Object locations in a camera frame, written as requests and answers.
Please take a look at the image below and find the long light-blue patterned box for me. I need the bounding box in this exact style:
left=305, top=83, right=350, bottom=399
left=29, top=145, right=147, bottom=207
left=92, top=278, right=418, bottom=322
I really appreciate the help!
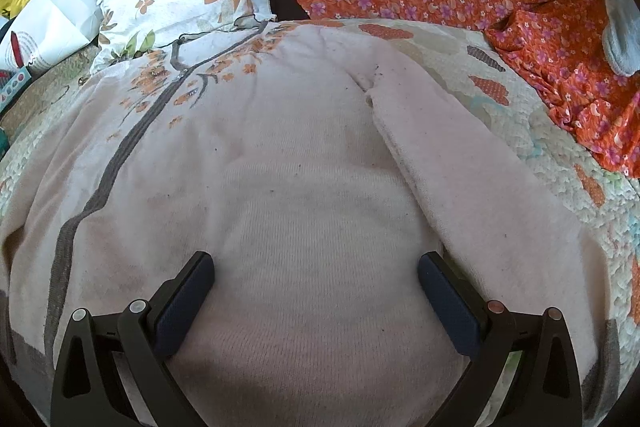
left=0, top=67, right=32, bottom=113

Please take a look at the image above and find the white paper shopping bag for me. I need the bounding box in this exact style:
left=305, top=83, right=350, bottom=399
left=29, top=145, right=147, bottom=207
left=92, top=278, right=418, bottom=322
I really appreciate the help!
left=1, top=0, right=102, bottom=76

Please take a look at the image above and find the teal cardboard box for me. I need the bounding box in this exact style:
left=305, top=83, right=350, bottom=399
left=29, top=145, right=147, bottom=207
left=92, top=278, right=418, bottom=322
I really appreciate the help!
left=0, top=128, right=10, bottom=159

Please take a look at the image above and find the pale pink floral zip jacket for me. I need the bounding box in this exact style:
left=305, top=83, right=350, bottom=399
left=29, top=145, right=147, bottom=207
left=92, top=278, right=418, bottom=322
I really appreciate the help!
left=1, top=24, right=620, bottom=426

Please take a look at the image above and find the grey crumpled garment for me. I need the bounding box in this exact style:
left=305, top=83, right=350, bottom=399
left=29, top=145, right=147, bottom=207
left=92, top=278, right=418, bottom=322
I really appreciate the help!
left=602, top=0, right=640, bottom=77

